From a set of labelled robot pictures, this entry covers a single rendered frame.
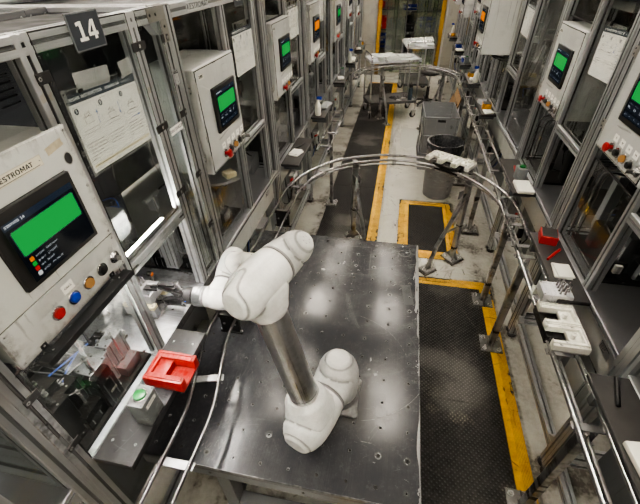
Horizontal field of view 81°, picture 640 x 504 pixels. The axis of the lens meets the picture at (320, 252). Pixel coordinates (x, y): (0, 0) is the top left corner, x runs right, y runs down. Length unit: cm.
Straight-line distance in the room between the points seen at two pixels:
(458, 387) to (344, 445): 120
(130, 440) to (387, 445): 91
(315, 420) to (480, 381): 154
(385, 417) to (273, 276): 88
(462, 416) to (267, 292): 177
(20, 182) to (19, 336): 36
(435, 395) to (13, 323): 214
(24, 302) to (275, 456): 98
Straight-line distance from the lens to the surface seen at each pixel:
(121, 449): 151
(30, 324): 117
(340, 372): 145
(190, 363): 156
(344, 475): 157
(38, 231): 111
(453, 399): 257
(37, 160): 113
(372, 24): 937
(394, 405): 170
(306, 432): 138
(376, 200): 422
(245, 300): 98
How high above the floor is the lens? 215
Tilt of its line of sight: 38 degrees down
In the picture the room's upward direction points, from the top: 2 degrees counter-clockwise
